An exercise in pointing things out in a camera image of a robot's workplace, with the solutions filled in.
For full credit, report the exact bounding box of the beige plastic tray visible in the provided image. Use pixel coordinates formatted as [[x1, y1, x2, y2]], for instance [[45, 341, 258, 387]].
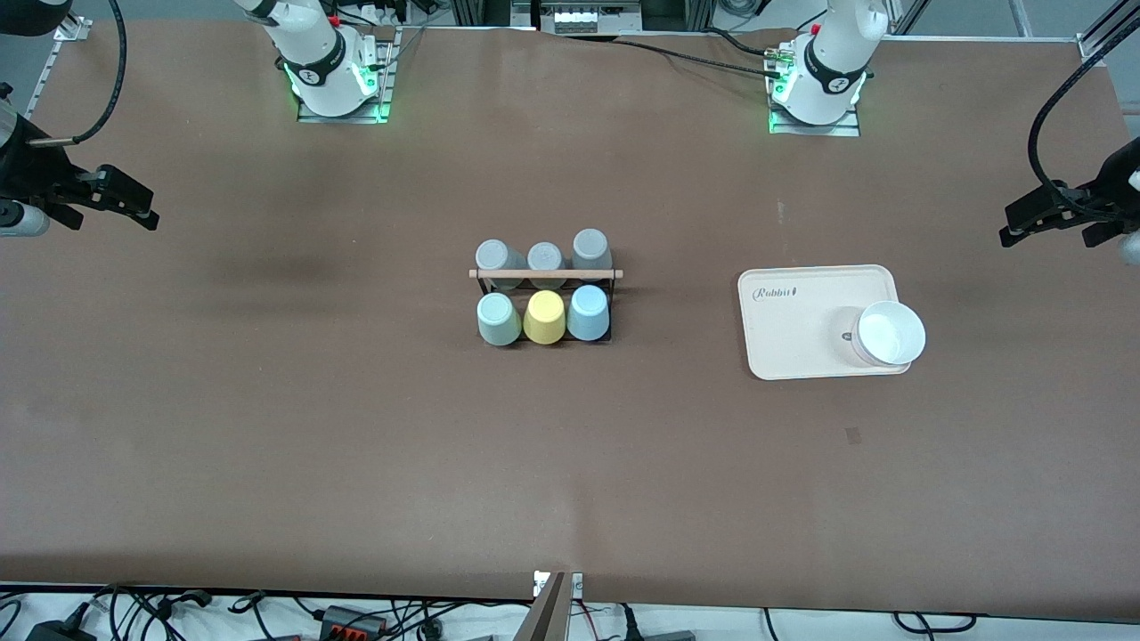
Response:
[[737, 264, 914, 382]]

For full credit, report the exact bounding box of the yellow cup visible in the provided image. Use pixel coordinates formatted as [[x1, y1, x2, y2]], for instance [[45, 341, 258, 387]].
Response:
[[522, 290, 567, 345]]

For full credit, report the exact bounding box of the camera mount post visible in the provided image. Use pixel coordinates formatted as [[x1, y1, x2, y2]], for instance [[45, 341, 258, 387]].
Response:
[[512, 570, 584, 641]]

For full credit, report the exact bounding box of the black wire cup rack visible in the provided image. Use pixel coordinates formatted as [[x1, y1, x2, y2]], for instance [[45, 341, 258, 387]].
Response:
[[469, 267, 624, 348]]

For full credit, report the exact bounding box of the black power adapter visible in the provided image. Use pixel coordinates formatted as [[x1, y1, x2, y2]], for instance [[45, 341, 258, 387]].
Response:
[[25, 617, 99, 641]]

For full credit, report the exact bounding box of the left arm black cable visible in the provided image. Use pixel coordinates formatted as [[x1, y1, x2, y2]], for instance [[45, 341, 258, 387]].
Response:
[[1029, 36, 1140, 219]]

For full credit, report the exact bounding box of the aluminium table edge rail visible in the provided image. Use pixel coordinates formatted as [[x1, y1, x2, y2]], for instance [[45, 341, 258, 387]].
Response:
[[22, 16, 93, 121]]

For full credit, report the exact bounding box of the aluminium frame bar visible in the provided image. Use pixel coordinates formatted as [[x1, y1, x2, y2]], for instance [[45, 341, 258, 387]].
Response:
[[1076, 0, 1140, 61]]

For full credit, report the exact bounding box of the grey cup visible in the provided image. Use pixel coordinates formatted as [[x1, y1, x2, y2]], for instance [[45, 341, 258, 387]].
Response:
[[571, 228, 614, 282], [526, 241, 567, 290], [475, 239, 528, 291]]

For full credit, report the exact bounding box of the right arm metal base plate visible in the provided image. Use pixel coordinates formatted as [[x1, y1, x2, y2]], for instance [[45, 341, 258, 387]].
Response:
[[297, 27, 397, 126]]

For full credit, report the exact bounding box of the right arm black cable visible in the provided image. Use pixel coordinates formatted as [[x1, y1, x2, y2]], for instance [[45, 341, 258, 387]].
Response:
[[27, 0, 127, 146]]

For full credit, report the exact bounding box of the light blue cup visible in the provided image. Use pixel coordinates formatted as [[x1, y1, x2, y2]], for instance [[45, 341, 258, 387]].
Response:
[[566, 284, 612, 343]]

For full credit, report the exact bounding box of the black box with orange connectors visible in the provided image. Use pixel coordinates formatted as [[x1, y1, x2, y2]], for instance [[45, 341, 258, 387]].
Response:
[[319, 605, 390, 638]]

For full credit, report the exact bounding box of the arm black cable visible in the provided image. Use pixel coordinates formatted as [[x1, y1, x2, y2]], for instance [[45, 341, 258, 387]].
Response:
[[27, 0, 127, 146], [1029, 36, 1140, 219]]

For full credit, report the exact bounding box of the white bowl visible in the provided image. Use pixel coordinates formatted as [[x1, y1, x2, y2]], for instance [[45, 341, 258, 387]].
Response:
[[849, 300, 927, 369]]

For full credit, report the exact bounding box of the white power strip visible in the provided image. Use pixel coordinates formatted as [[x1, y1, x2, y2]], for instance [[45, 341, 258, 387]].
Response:
[[552, 0, 644, 35]]

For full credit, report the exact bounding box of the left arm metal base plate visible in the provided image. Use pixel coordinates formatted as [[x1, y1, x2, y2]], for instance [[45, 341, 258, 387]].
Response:
[[768, 40, 862, 138]]

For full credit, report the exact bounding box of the black plug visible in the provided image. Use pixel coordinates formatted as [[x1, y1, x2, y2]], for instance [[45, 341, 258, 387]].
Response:
[[621, 605, 696, 641]]

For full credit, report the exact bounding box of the brown table cover mat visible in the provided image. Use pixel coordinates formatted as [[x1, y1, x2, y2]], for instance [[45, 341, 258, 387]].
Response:
[[0, 20, 1140, 621]]

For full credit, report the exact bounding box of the pale green cup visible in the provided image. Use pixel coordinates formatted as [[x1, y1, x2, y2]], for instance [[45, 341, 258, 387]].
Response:
[[476, 293, 523, 347]]

